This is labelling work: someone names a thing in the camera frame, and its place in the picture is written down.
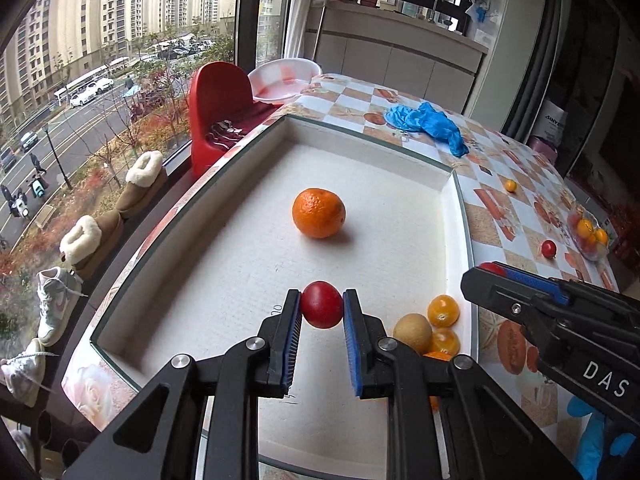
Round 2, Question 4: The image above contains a white foam tray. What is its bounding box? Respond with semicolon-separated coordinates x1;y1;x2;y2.
90;112;476;476

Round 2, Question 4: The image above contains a bumpy mandarin orange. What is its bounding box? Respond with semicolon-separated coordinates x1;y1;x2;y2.
292;188;347;239

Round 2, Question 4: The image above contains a white sneaker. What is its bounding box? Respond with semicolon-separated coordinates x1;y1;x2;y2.
36;267;83;347
0;337;47;408

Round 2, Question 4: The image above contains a white printed bag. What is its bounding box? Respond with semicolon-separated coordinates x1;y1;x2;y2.
535;100;568;143

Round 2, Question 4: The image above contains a tan fleece boot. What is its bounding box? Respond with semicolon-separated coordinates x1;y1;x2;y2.
115;151;168;218
59;210;125;281

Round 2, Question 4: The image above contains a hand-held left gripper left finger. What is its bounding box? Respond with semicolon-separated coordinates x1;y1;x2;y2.
62;288;303;480

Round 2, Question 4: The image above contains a metal mop handle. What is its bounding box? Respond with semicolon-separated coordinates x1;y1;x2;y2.
312;2;328;76

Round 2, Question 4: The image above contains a dark striped cloth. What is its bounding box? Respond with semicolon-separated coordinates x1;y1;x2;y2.
207;120;246;148

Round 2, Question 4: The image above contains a clear glass bowl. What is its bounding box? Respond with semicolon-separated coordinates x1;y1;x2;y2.
567;207;612;262

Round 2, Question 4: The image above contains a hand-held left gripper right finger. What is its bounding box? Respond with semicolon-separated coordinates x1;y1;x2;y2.
342;288;582;480

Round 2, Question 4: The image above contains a person's right hand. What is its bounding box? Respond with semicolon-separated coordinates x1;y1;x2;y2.
570;395;637;472

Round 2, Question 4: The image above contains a blue disposable gloves pile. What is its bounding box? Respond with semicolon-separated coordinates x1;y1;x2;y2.
384;101;471;157

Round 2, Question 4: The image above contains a white kitchen cabinet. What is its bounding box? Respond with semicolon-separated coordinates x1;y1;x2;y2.
307;0;490;116

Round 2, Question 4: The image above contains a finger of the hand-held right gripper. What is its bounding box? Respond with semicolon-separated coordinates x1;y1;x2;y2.
500;264;640;312
461;266;561;333

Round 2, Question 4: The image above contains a red plastic chair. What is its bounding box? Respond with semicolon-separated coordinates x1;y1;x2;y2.
188;61;278;178

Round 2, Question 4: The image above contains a kiwi fruit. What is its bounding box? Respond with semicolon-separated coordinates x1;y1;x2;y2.
393;313;433;354

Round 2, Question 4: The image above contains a white curtain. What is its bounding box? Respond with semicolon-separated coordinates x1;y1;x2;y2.
282;0;313;61

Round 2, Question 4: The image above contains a pink plastic stool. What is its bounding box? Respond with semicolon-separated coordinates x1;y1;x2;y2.
527;136;558;158

